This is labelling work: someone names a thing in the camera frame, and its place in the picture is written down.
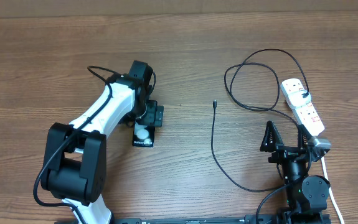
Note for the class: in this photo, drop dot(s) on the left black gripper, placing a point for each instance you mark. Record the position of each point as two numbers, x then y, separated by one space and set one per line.
150 116

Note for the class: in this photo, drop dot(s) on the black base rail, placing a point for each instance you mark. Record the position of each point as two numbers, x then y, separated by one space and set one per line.
247 219

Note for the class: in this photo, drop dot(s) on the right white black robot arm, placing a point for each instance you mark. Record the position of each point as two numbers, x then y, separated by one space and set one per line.
306 194

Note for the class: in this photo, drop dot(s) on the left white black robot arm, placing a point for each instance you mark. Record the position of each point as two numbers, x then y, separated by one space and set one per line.
73 173

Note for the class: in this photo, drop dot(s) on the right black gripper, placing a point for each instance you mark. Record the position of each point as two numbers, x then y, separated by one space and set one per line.
282 152

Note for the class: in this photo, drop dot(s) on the white charger plug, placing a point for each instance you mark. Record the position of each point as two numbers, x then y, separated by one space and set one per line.
297 99

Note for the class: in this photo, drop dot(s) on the white power strip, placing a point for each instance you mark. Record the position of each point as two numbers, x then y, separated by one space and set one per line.
306 115

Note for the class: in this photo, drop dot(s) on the black Galaxy phone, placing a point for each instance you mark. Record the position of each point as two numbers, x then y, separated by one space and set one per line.
143 136

